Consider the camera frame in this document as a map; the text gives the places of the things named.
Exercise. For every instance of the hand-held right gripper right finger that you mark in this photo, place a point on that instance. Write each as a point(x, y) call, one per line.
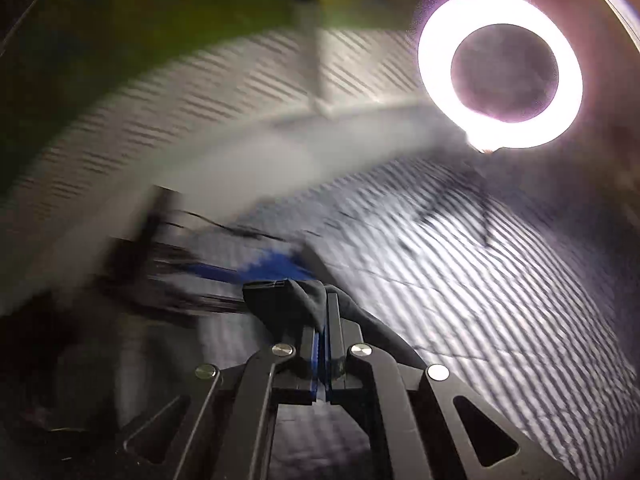
point(337, 360)

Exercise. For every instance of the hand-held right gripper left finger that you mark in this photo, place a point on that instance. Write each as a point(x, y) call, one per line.
point(316, 360)

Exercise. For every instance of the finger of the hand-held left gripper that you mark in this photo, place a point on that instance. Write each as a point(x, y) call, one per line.
point(215, 297)

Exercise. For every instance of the black shorts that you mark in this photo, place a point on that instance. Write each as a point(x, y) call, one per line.
point(285, 305)

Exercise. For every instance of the blue ribbed cloth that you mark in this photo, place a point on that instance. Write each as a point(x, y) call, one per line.
point(270, 265)

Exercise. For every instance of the striped quilt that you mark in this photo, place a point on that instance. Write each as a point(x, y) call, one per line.
point(475, 310)

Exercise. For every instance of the black tripod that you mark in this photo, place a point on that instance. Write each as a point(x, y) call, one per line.
point(482, 195)

